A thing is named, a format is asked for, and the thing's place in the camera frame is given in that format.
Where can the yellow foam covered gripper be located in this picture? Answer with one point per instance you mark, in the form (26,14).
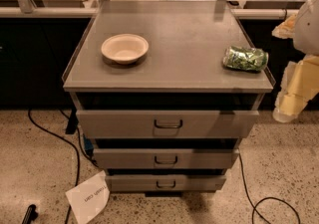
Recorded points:
(308,27)

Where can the grey top drawer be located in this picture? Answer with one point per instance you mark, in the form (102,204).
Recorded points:
(166,124)

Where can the grey drawer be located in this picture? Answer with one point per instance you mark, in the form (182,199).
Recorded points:
(166,124)
(142,158)
(151,183)

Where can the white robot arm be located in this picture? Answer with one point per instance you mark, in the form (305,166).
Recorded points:
(309,11)

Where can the grey drawer cabinet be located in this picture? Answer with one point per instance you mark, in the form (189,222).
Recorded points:
(181,71)

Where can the grey bottom drawer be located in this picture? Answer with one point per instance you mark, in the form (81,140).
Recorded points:
(151,183)

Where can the grey middle drawer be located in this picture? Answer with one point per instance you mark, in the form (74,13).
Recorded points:
(142,158)

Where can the green crumpled chip bag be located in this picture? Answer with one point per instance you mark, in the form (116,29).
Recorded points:
(245,59)

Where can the white paper bowl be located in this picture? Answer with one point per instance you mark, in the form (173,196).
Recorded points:
(124,49)

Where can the white paper sign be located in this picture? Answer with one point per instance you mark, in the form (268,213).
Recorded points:
(89,198)

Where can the black object floor corner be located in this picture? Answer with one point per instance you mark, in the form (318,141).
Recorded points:
(30,214)

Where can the white horizontal rail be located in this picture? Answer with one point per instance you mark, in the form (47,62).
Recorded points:
(246,14)

